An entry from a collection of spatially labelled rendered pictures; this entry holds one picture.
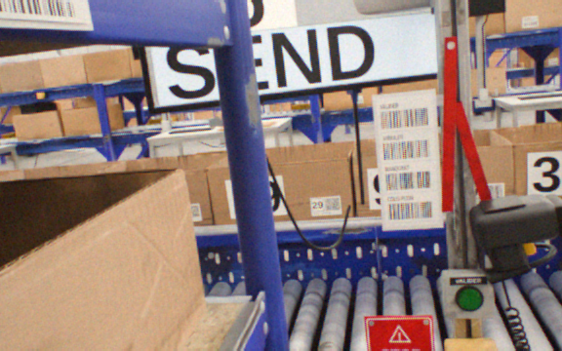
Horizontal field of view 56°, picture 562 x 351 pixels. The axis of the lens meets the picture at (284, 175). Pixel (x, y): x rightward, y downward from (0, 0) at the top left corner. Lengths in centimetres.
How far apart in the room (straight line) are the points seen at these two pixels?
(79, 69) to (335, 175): 569
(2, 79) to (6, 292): 728
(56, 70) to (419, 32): 637
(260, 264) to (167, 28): 19
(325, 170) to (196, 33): 113
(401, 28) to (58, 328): 72
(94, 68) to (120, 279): 653
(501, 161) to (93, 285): 124
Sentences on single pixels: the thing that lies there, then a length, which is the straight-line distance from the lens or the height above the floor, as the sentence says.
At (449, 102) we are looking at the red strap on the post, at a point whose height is 122.
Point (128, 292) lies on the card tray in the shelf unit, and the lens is 27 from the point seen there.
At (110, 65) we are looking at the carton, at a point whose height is 155.
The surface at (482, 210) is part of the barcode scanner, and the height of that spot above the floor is 108.
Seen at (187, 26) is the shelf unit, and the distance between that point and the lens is 27.
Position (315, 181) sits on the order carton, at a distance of 140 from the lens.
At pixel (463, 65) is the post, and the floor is 127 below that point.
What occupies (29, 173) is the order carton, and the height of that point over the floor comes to 103.
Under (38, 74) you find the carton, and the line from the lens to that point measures 718.
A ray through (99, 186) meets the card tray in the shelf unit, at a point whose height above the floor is 123.
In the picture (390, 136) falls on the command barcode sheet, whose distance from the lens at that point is 76.
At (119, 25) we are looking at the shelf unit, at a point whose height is 132.
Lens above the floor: 130
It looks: 11 degrees down
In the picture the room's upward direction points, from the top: 7 degrees counter-clockwise
